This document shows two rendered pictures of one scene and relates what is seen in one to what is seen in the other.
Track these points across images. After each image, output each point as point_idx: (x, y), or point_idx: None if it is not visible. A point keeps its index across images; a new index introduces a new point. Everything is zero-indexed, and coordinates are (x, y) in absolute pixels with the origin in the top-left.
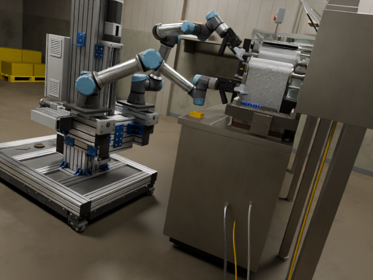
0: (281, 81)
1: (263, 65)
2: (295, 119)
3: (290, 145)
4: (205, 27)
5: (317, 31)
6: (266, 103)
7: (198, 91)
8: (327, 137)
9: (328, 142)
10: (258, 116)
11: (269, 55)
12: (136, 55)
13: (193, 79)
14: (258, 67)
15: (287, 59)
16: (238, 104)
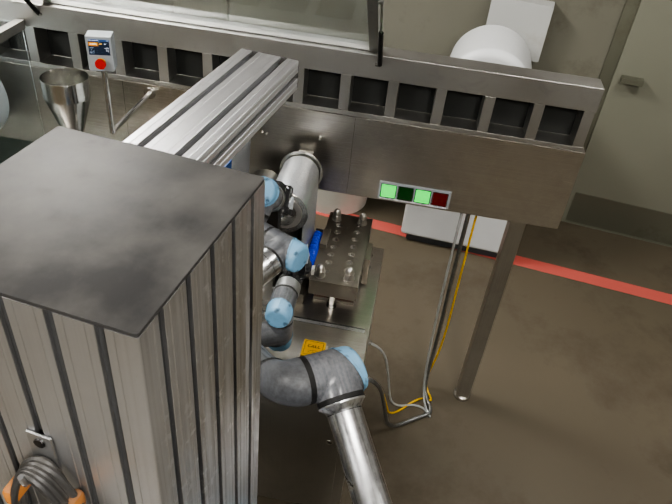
0: (316, 192)
1: (308, 192)
2: (369, 221)
3: (381, 250)
4: (265, 221)
5: (578, 169)
6: (310, 234)
7: (292, 324)
8: (468, 216)
9: (475, 219)
10: (370, 259)
11: (235, 162)
12: (359, 396)
13: (290, 318)
14: (308, 201)
15: (246, 146)
16: (332, 273)
